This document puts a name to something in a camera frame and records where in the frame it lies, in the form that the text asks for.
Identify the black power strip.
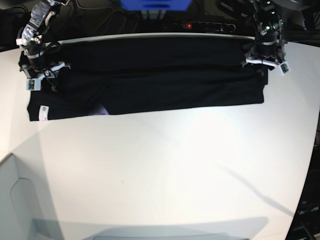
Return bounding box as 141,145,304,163
164,21,236,34

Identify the blue box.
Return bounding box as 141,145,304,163
120,0,192,11

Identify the black T-shirt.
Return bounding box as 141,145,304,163
27,37,268,121

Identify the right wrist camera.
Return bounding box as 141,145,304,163
26,79,42,91

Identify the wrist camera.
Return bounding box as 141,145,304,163
276,61,291,76
26,79,42,91

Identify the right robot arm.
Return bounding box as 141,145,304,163
16,0,71,92

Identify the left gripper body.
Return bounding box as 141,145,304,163
241,41,286,67

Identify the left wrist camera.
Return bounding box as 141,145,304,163
276,61,291,76

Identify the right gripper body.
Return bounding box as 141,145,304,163
19,57,71,80

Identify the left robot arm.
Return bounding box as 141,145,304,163
242,0,290,76

